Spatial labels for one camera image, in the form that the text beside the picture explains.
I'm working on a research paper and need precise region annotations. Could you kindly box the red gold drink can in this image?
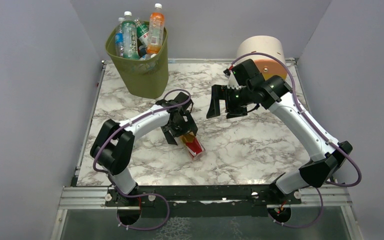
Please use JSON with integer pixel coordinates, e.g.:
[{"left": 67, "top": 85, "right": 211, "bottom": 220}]
[{"left": 179, "top": 132, "right": 205, "bottom": 160}]

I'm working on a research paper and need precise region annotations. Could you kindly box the orange juice bottle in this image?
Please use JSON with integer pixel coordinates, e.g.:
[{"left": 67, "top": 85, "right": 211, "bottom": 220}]
[{"left": 146, "top": 3, "right": 165, "bottom": 55}]

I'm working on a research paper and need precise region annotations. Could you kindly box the green white label bottle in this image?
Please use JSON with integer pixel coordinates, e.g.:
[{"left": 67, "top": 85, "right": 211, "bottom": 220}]
[{"left": 134, "top": 18, "right": 149, "bottom": 47}]

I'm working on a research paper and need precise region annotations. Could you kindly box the green tinted bottle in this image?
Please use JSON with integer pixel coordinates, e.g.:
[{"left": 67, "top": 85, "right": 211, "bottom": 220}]
[{"left": 121, "top": 11, "right": 140, "bottom": 60}]

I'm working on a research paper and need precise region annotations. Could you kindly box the blue label clear bottle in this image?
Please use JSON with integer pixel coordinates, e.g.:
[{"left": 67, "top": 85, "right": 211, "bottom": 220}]
[{"left": 114, "top": 17, "right": 125, "bottom": 58}]

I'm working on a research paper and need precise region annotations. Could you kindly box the blue white label bottle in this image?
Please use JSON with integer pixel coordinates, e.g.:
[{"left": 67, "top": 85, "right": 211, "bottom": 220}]
[{"left": 138, "top": 45, "right": 157, "bottom": 61}]

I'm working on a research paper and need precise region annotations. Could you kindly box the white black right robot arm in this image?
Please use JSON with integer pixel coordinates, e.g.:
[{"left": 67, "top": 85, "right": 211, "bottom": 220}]
[{"left": 206, "top": 59, "right": 353, "bottom": 200}]

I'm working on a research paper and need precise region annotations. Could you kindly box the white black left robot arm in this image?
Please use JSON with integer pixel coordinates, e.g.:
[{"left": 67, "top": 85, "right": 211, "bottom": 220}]
[{"left": 89, "top": 89, "right": 198, "bottom": 195}]

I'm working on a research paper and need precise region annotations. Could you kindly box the green mesh waste bin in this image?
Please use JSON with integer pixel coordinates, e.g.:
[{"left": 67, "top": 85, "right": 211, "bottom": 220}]
[{"left": 105, "top": 28, "right": 169, "bottom": 99}]

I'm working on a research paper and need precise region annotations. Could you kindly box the cream cylindrical drum container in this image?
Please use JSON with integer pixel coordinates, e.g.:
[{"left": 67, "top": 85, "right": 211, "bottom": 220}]
[{"left": 236, "top": 35, "right": 288, "bottom": 80}]

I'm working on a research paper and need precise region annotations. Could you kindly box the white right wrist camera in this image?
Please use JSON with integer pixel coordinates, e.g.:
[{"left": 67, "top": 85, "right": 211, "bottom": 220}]
[{"left": 223, "top": 68, "right": 241, "bottom": 89}]

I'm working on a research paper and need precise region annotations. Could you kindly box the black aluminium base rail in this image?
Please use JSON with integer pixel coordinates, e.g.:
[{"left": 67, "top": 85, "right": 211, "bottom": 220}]
[{"left": 58, "top": 184, "right": 353, "bottom": 220}]

